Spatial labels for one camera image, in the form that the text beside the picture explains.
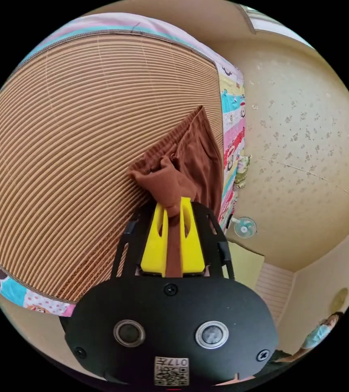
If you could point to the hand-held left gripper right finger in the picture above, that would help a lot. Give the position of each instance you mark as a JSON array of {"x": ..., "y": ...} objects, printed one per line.
[{"x": 192, "y": 245}]

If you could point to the white electric fan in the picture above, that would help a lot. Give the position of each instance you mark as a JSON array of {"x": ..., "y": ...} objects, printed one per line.
[{"x": 244, "y": 228}]

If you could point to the pillow with floral print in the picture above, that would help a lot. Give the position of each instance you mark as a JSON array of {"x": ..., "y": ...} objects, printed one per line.
[{"x": 241, "y": 171}]

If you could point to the bed with woven mat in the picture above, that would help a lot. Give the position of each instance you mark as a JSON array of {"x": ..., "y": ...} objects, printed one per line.
[{"x": 70, "y": 153}]

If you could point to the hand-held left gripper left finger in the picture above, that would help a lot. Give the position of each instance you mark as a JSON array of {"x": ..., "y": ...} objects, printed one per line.
[{"x": 154, "y": 245}]

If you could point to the brown pants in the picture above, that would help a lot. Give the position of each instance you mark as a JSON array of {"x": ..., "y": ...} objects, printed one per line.
[{"x": 192, "y": 153}]

